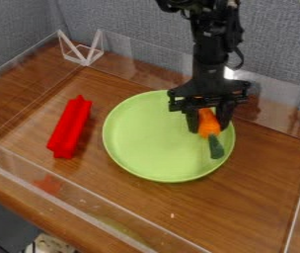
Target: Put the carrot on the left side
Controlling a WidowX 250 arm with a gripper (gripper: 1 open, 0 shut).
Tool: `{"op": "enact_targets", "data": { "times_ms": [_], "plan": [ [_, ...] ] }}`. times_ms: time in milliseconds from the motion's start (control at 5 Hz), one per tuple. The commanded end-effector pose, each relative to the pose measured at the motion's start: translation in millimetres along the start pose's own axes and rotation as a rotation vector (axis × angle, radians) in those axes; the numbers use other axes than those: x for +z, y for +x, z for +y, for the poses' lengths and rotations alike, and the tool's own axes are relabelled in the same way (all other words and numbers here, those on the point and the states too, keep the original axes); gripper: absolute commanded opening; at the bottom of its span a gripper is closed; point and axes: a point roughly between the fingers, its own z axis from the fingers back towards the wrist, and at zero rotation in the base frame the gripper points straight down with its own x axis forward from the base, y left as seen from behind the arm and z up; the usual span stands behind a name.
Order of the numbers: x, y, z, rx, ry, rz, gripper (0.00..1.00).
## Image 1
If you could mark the clear acrylic enclosure walls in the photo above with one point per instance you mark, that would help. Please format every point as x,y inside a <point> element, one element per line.
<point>240,210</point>

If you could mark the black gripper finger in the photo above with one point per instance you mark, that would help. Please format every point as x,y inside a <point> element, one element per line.
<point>192,121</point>
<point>224,114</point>

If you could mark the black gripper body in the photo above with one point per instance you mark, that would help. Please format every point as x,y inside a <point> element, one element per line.
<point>207,90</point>

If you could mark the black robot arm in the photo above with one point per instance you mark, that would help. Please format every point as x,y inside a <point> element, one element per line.
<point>218,34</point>

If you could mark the orange toy carrot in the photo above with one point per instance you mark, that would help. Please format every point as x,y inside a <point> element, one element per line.
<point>210,130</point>

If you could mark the light green plate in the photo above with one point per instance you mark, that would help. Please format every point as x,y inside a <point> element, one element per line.
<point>151,145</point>

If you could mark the clear acrylic corner bracket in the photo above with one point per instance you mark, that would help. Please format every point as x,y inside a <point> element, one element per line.
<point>79,53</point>

